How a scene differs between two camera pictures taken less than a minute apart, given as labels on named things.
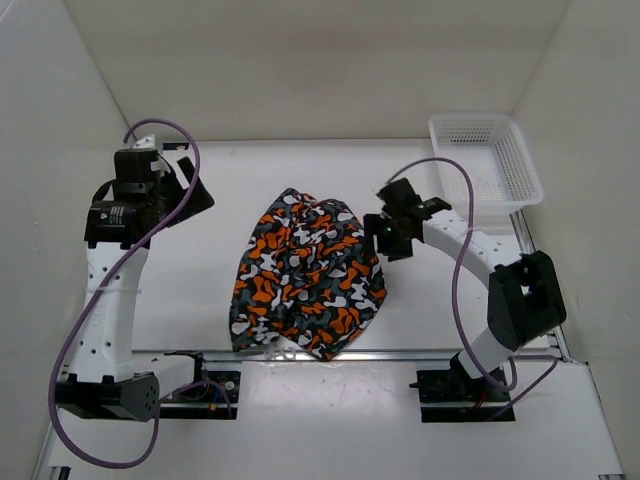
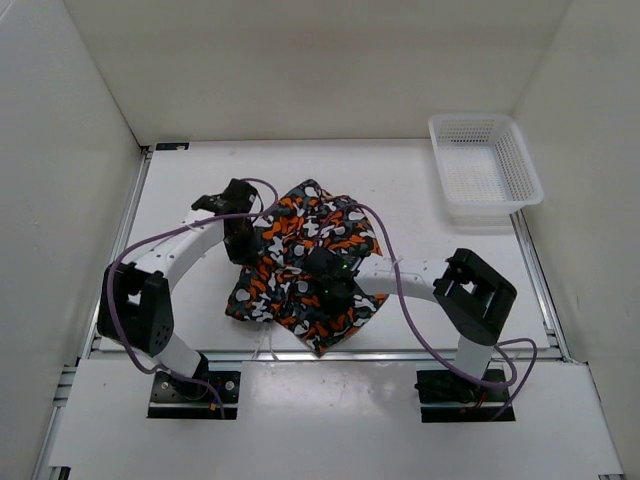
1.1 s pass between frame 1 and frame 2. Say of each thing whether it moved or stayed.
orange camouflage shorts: moved
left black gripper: moved
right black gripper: moved
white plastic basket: stayed
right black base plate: stayed
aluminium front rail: stayed
